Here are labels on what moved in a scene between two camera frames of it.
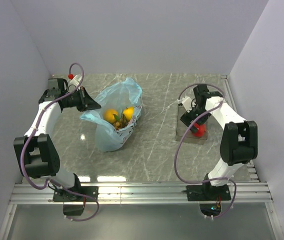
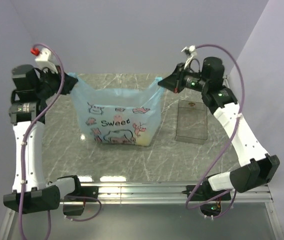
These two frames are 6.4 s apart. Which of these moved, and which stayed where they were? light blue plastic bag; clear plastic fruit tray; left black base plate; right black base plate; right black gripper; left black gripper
Moved: light blue plastic bag; right black gripper; left black gripper
Stayed: clear plastic fruit tray; right black base plate; left black base plate
